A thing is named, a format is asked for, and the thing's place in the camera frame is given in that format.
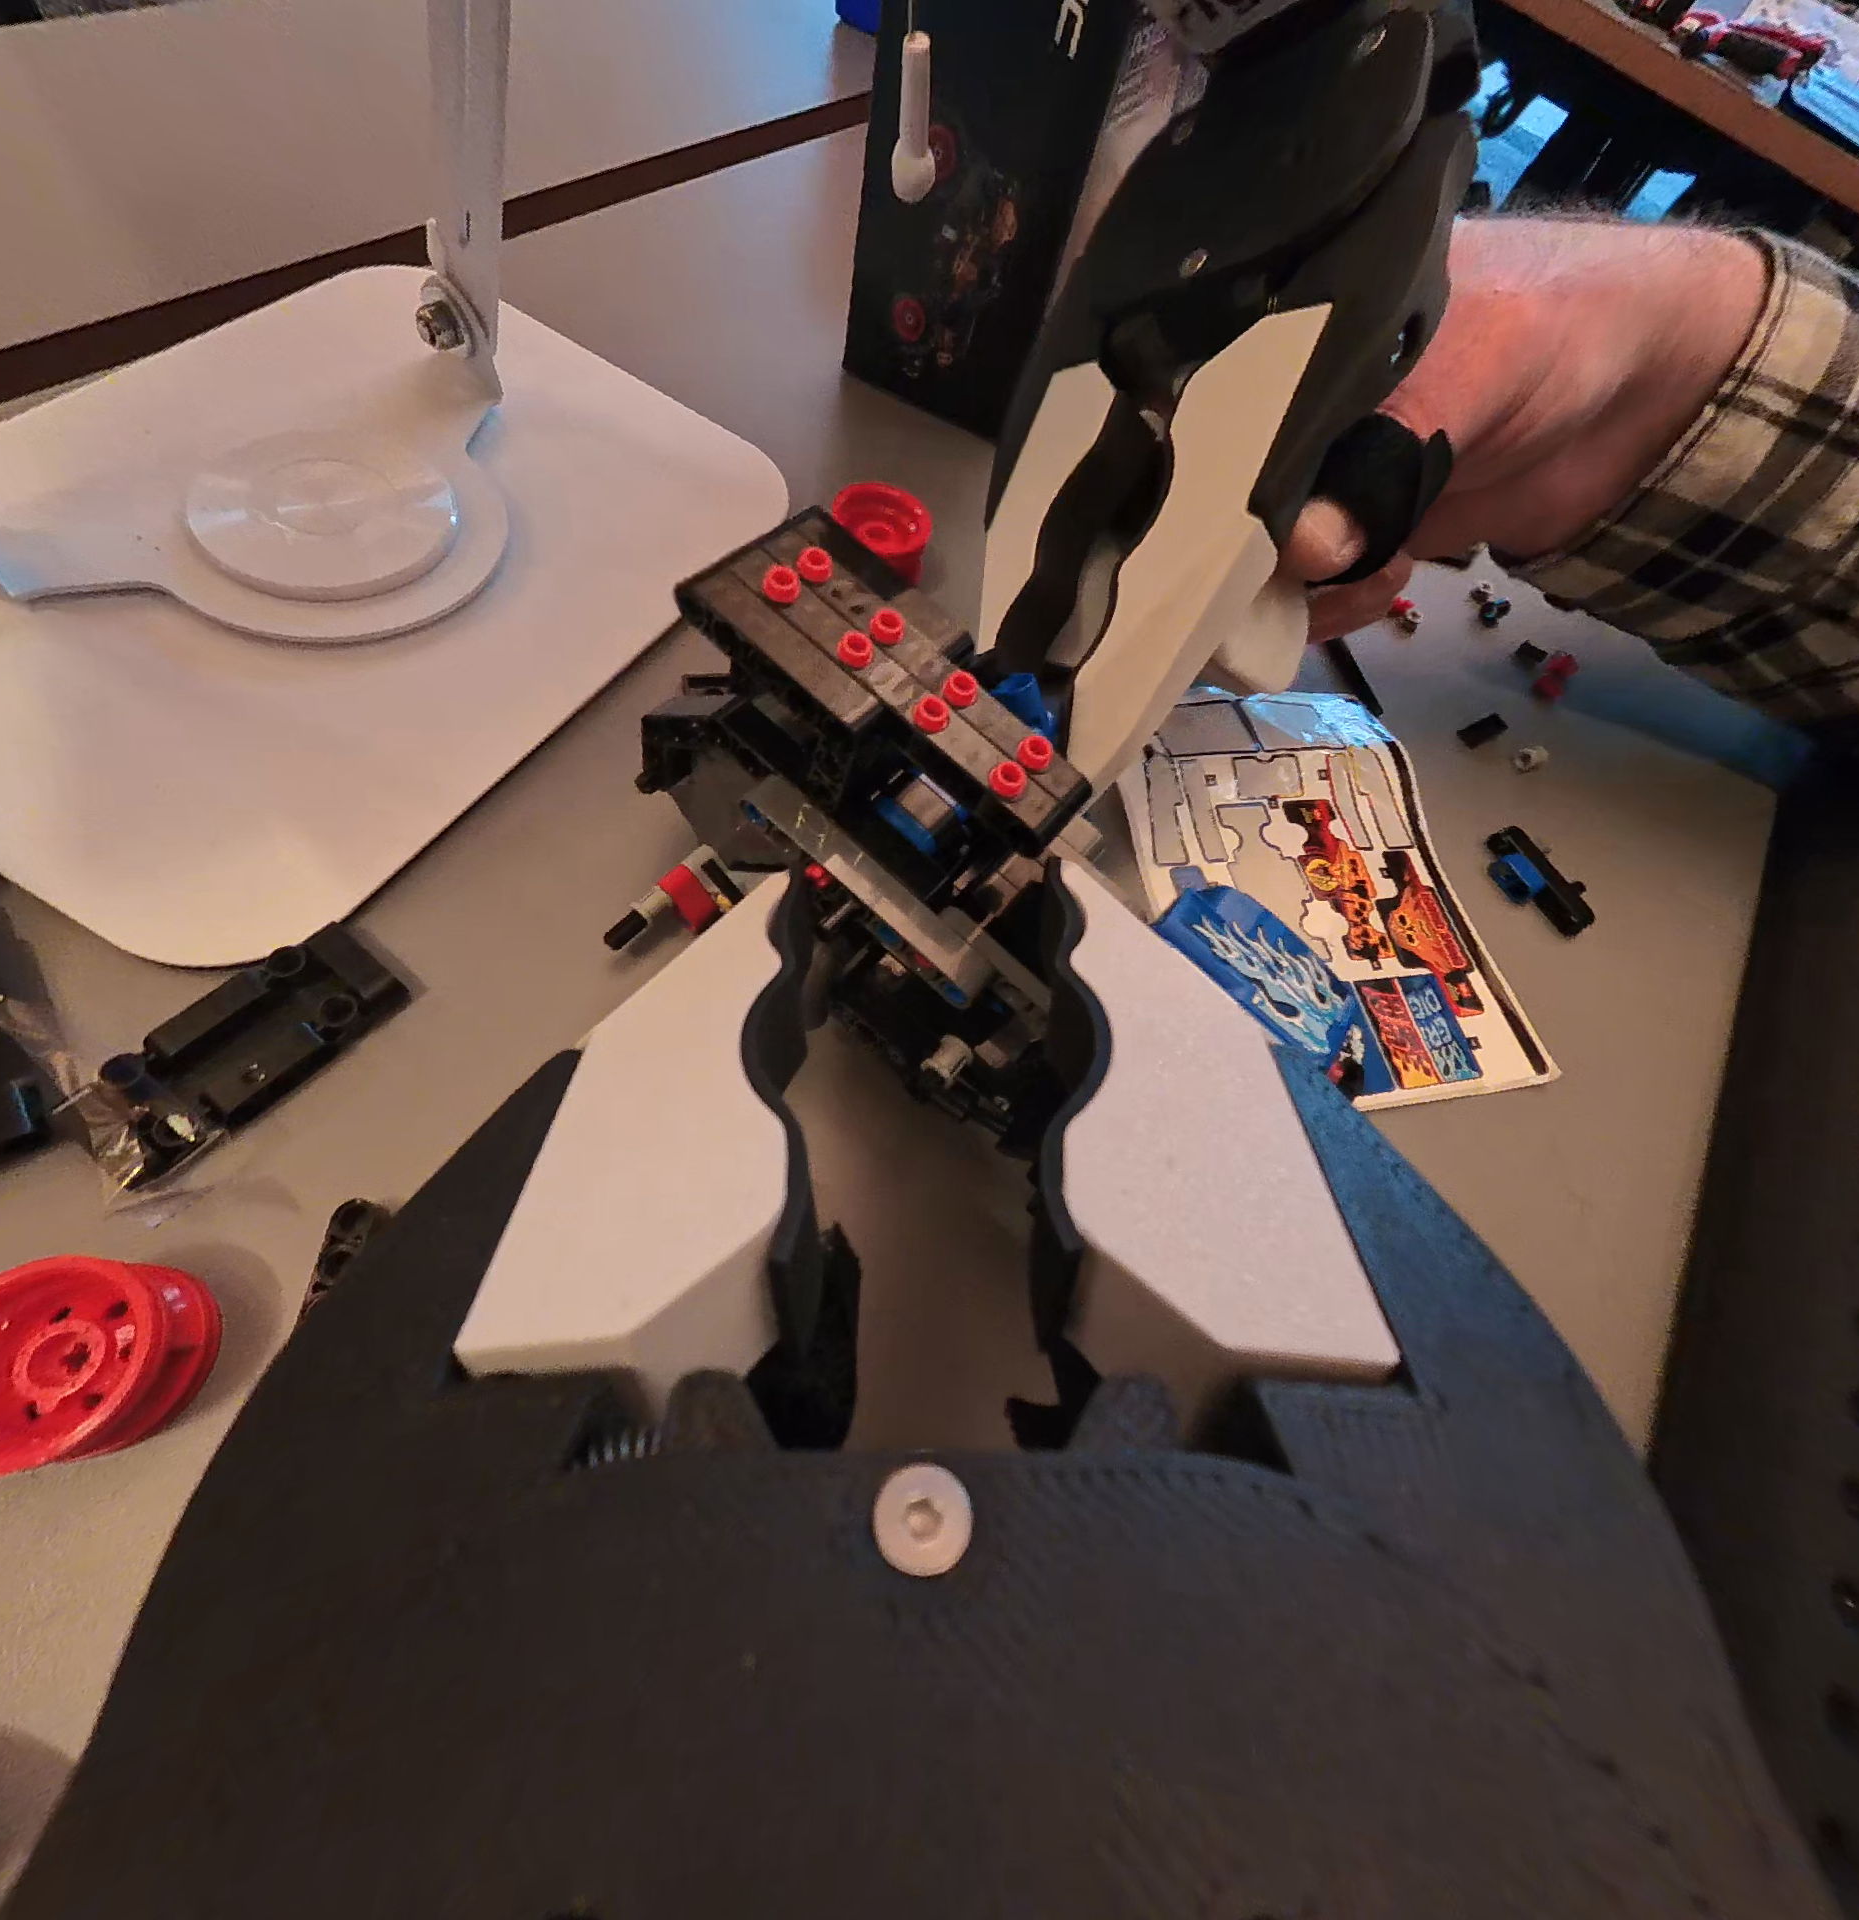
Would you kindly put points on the colourful sticker sheet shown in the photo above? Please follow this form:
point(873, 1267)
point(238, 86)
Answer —
point(1245, 796)

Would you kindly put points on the person's right hand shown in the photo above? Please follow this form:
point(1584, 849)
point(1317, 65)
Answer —
point(1574, 374)

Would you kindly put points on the white book stand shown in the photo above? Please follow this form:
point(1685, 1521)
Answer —
point(569, 496)

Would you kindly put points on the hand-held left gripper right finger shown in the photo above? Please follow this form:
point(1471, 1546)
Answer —
point(1215, 1201)

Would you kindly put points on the black beam piece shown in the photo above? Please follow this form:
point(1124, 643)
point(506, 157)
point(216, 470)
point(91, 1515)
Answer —
point(341, 1245)

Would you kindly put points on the black and blue brick piece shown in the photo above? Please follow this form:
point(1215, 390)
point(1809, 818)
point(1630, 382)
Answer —
point(1544, 885)

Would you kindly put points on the red wheel rim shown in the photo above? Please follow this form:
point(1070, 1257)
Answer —
point(878, 518)
point(73, 1366)

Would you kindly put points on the black toy set box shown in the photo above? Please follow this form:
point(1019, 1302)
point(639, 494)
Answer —
point(989, 226)

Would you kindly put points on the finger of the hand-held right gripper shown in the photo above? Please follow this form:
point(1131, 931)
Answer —
point(1033, 510)
point(1215, 496)

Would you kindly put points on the blue skull sticker panel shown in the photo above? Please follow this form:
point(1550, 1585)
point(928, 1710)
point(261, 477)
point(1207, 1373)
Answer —
point(1027, 699)

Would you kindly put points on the scattered small brick pieces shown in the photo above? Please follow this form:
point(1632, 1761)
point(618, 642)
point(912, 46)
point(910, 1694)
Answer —
point(1550, 669)

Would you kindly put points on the wooden background table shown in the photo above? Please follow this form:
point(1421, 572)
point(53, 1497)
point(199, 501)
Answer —
point(1739, 120)

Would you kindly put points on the person's right forearm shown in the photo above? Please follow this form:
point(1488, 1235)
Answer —
point(1770, 524)

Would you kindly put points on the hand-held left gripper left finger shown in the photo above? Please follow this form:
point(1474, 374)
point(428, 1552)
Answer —
point(644, 1201)

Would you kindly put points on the small clear parts bag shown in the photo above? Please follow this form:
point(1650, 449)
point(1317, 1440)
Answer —
point(147, 1155)

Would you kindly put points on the black studded plate piece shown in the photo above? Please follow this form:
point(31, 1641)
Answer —
point(254, 1020)

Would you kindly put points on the thin black rod piece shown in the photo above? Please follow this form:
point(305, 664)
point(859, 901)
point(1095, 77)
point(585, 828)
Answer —
point(1358, 675)

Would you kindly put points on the toy brick truck model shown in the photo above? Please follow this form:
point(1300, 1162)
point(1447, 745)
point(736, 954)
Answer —
point(786, 675)

